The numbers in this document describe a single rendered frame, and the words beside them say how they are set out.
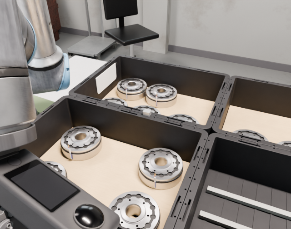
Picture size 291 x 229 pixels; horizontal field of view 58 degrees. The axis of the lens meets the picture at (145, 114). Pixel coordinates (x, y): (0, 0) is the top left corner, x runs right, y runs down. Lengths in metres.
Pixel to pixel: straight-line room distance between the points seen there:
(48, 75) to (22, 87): 0.60
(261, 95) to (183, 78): 0.24
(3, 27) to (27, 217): 0.15
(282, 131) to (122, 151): 0.45
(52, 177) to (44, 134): 0.47
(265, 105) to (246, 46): 2.36
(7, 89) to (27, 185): 0.08
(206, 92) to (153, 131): 0.31
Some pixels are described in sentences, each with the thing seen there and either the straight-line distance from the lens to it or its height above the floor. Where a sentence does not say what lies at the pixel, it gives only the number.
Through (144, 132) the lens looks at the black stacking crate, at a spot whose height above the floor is 0.88.
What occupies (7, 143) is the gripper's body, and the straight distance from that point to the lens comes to 0.23.
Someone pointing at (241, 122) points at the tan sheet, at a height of 0.83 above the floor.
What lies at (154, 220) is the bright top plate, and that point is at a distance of 0.53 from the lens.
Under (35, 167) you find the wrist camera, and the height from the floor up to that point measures 1.14.
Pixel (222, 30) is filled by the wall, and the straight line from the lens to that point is 3.21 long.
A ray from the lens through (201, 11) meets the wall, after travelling 3.21.
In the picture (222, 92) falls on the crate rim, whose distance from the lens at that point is 0.77.
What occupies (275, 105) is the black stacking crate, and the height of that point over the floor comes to 0.86.
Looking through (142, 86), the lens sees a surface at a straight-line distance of 0.91.
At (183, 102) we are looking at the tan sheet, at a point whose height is 0.83.
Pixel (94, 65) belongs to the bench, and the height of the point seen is 0.70.
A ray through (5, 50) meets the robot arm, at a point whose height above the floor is 1.23.
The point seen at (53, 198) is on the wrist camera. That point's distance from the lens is 0.23.
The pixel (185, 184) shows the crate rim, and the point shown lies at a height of 0.93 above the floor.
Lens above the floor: 1.31
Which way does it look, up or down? 36 degrees down
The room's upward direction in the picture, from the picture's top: straight up
